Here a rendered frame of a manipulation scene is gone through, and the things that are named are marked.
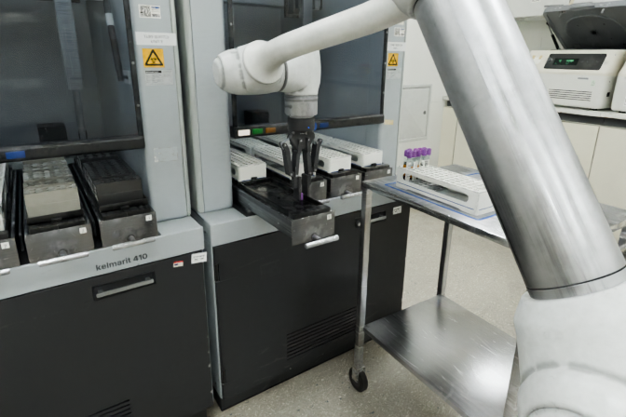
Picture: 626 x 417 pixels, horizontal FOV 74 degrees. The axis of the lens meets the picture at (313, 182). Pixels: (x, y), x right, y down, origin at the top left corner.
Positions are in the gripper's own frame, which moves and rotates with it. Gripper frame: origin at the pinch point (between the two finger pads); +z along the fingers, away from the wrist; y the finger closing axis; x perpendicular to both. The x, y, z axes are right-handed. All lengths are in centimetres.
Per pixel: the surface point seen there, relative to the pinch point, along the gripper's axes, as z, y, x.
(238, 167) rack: -2.3, 9.3, -22.1
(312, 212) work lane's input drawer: 2.9, 4.7, 12.7
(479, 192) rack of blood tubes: -3.8, -28.2, 38.1
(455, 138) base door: 28, -225, -117
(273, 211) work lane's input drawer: 4.1, 11.3, 3.7
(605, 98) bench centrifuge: -12, -230, -15
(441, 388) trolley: 56, -25, 36
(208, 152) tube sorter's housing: -8.7, 19.5, -20.5
